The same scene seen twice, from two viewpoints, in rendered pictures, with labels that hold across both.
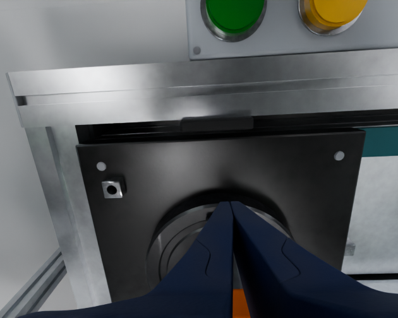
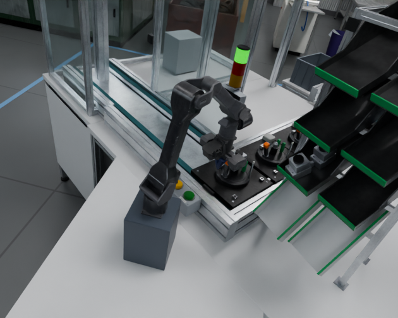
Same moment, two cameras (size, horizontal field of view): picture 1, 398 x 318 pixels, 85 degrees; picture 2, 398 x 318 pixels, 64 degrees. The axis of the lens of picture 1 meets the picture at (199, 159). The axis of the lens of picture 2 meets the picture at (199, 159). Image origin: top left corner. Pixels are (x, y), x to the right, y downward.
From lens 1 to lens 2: 109 cm
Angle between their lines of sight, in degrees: 42
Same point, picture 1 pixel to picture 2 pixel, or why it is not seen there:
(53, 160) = (241, 212)
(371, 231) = (203, 160)
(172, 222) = (230, 183)
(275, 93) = (196, 185)
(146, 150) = (222, 195)
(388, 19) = not seen: hidden behind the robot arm
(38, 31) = (220, 257)
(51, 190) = (247, 210)
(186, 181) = (222, 188)
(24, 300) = not seen: hidden behind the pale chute
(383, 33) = not seen: hidden behind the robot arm
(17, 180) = (271, 247)
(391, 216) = (196, 159)
